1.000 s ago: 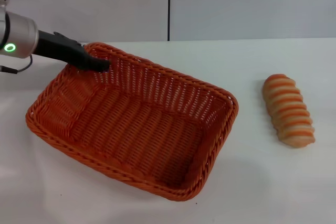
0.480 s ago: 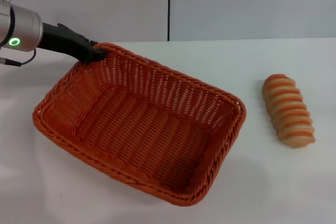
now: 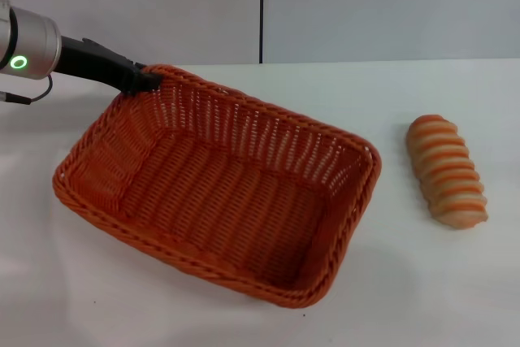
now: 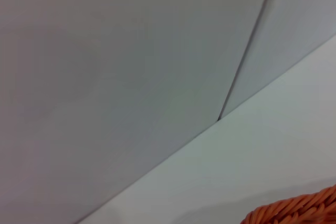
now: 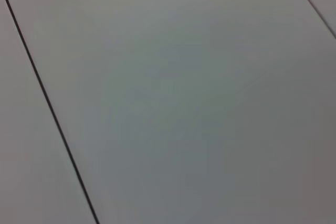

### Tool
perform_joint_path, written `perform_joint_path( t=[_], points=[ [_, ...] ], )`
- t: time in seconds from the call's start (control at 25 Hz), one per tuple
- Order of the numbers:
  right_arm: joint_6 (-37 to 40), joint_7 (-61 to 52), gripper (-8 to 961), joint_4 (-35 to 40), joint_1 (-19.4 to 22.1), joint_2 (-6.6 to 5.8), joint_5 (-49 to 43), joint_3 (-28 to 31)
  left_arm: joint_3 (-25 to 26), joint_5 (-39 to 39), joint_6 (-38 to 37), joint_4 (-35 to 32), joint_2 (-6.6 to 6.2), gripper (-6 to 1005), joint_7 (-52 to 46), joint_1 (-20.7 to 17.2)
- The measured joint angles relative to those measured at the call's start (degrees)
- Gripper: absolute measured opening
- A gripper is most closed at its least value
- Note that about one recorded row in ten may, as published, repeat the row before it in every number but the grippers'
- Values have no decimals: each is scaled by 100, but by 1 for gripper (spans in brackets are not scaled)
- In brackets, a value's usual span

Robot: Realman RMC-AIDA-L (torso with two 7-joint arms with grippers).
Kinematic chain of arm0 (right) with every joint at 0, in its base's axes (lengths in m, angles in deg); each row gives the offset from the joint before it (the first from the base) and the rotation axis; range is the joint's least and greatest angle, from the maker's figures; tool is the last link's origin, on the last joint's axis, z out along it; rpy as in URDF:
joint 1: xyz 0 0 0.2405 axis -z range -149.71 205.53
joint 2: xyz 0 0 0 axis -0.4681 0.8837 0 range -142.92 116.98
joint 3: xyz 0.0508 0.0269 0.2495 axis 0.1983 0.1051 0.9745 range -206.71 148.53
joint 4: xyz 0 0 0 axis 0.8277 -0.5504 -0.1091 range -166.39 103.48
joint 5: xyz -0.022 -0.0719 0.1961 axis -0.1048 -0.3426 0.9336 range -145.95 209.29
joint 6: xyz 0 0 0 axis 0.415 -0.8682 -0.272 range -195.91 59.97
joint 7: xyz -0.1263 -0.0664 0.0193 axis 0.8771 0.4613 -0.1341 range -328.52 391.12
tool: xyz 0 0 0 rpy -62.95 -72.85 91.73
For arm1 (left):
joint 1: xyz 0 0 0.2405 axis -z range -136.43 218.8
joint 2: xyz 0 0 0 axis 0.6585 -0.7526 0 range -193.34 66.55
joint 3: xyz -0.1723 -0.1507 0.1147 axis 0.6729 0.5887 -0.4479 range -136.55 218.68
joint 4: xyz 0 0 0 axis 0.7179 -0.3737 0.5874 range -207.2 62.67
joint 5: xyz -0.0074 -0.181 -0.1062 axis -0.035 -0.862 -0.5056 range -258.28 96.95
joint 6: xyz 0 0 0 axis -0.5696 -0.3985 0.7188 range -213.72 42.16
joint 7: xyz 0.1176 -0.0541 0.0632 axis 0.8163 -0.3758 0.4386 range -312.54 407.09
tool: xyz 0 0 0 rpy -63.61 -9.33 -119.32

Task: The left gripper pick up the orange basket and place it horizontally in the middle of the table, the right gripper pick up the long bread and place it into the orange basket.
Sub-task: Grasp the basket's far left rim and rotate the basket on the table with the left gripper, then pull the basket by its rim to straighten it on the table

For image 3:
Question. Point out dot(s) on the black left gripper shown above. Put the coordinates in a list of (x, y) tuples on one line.
[(89, 62)]

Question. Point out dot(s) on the striped orange bread loaf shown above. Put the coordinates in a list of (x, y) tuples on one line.
[(447, 172)]

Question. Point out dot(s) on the orange woven plastic basket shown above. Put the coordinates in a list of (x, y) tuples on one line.
[(223, 209)]

